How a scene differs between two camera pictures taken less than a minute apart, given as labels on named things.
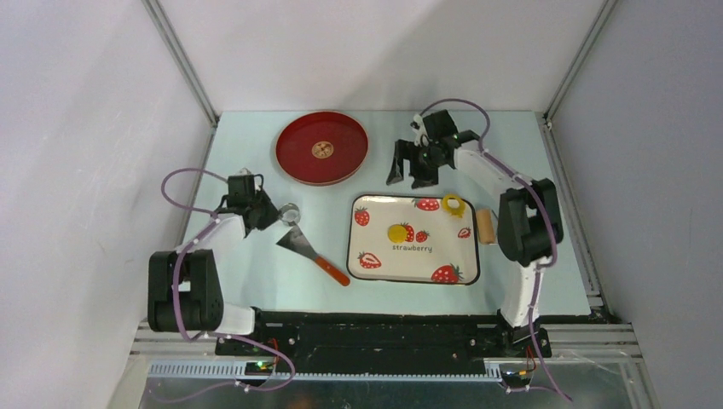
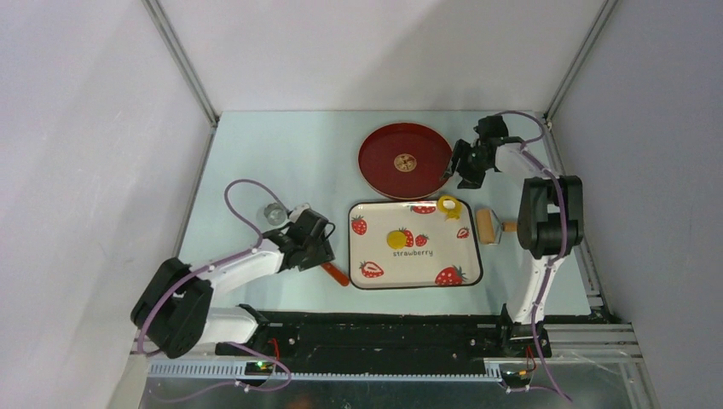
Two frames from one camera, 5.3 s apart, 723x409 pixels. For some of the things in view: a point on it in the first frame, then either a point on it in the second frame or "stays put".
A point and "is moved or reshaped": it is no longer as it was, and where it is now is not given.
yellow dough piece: (397, 233) is moved or reshaped
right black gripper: (405, 150) → (471, 181)
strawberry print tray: (439, 247) stays put
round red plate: (321, 148) → (403, 161)
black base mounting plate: (334, 338) stays put
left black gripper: (271, 211) → (324, 255)
